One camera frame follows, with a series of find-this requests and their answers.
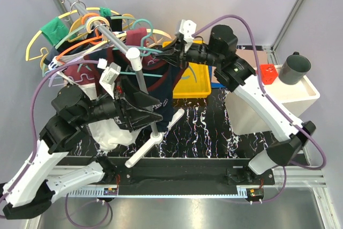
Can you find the yellow plastic tray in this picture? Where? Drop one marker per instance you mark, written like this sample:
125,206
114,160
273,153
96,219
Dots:
194,83

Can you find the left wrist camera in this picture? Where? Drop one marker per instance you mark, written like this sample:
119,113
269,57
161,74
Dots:
109,75

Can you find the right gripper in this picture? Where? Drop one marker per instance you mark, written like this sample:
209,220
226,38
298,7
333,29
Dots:
177,55

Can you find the orange plastic hanger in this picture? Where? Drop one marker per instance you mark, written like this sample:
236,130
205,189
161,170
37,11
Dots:
109,22

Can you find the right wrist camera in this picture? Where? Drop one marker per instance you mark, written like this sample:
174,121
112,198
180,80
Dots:
186,28

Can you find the yellow plastic hanger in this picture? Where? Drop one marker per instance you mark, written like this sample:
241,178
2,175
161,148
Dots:
44,50

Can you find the metal clothes rack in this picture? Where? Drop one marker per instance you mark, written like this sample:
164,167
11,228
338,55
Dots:
156,137

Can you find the red cube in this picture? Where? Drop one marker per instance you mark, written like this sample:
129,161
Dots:
268,73

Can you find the dark green mug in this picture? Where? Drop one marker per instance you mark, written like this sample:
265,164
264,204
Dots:
294,69

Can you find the green garment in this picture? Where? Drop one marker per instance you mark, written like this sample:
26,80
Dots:
58,35

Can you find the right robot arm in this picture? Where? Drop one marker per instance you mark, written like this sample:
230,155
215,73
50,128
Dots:
240,78

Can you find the teal plastic hanger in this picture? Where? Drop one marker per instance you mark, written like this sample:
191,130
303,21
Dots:
148,41

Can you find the maroon white tank top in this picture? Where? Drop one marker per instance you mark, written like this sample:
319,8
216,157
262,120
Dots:
106,132

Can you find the lavender plastic hanger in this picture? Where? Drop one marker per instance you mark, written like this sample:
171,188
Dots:
89,60

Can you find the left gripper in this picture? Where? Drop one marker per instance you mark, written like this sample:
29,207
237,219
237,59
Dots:
138,100

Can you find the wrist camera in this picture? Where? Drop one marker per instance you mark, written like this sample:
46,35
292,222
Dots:
186,28
109,75

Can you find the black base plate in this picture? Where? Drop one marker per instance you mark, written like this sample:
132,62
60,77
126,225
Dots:
181,177

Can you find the pink board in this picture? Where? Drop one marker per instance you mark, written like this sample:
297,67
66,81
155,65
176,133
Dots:
249,56

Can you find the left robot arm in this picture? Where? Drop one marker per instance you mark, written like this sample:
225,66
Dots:
30,193

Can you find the navy tank top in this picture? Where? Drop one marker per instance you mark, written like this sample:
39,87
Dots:
160,82

